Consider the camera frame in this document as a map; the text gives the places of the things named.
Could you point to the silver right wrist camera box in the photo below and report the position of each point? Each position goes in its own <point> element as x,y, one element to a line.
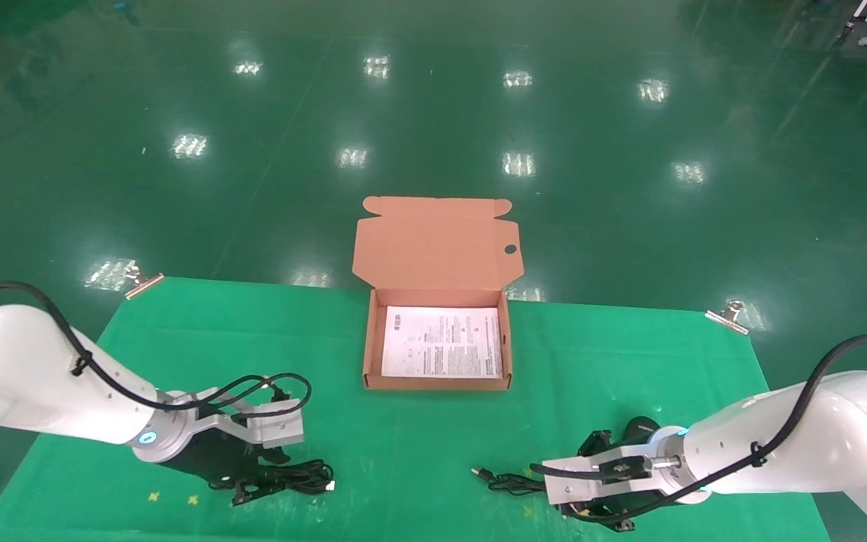
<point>576,485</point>

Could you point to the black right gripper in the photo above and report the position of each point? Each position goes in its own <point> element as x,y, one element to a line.
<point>600,444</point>

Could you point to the metal binder clip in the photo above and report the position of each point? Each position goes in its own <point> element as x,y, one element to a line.
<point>144,284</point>
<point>727,320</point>

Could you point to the white printed instruction sheet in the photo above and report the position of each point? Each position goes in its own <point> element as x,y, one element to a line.
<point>441,339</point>

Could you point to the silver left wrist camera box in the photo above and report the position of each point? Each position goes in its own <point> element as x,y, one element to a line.
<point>275,429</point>

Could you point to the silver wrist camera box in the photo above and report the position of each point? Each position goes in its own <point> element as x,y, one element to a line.
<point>275,429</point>
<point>576,485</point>

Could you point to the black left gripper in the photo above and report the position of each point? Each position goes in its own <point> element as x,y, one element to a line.
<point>208,459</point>

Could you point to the orange cardboard box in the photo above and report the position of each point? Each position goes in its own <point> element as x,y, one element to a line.
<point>433,248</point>

